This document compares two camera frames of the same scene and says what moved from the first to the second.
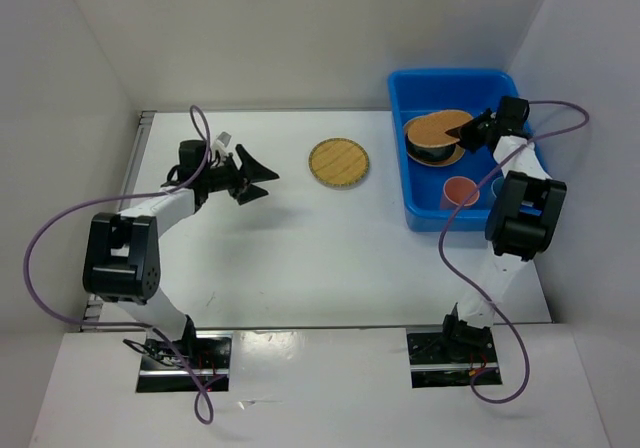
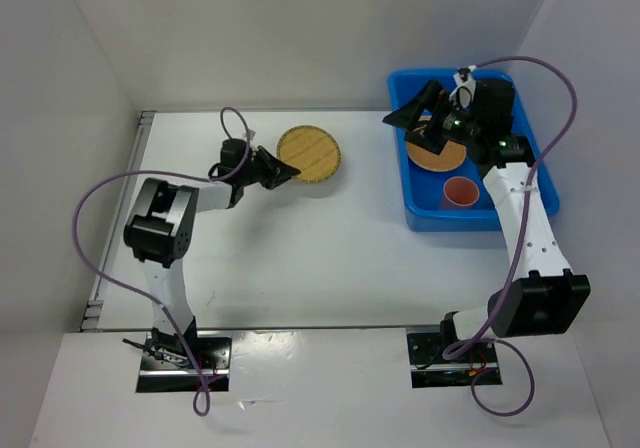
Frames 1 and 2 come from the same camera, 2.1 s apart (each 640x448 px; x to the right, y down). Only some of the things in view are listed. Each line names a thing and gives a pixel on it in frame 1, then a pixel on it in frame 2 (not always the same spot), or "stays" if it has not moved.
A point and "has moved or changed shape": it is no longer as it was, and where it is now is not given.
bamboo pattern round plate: x=339 y=163 → x=313 y=151
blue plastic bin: x=445 y=185 stays
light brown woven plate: x=429 y=130 has moved or changed shape
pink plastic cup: x=455 y=191 stays
